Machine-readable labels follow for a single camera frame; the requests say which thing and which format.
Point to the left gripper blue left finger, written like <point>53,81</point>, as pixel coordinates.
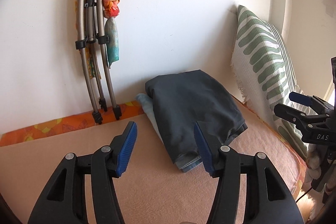
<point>124,145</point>

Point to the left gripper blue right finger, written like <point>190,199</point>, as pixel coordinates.
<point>204,150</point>

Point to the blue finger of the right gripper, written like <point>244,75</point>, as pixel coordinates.
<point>300,98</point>

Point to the dark navy pants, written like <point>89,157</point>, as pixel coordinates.
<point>192,84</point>

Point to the grey knit gloved right hand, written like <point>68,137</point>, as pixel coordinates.
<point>313,163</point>

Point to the folded light blue jeans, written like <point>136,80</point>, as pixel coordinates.
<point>174,120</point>

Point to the pink bed blanket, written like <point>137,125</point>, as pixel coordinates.
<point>152,190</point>

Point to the green white patterned pillow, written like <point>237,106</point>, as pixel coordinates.
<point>265,74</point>

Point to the orange floral mattress sheet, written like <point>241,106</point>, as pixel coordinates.
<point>85,120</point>

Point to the folded metal tripod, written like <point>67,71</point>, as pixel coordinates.
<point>92,37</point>

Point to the colourful fabric hanging on tripod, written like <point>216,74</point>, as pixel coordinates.
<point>110,8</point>

